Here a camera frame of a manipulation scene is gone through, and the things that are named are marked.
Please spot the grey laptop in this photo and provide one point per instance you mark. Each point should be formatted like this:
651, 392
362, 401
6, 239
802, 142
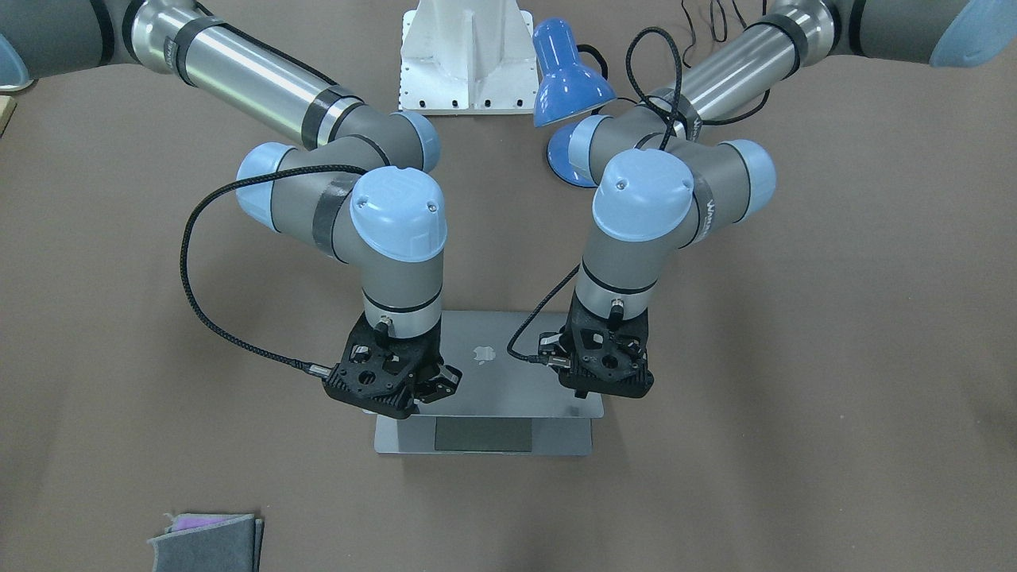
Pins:
502, 405

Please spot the blue desk lamp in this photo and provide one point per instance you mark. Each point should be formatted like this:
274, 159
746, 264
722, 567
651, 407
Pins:
568, 88

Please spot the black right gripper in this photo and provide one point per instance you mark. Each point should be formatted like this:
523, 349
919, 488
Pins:
445, 379

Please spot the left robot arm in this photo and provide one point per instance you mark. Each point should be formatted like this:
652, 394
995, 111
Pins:
658, 189

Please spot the grey folded cloth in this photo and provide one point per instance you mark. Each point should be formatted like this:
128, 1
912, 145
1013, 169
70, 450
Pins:
209, 542

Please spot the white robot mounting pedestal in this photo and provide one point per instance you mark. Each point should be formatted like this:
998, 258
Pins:
468, 57

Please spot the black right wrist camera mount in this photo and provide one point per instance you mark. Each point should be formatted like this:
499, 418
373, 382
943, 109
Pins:
379, 378

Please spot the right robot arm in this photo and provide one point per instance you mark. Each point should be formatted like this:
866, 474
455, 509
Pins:
348, 180

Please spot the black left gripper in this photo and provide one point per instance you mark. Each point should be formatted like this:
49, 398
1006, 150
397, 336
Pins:
550, 346

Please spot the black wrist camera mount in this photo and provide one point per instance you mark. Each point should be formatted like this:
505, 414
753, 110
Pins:
611, 362
379, 378

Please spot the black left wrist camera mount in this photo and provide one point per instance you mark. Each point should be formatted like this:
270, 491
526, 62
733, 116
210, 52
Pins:
611, 362

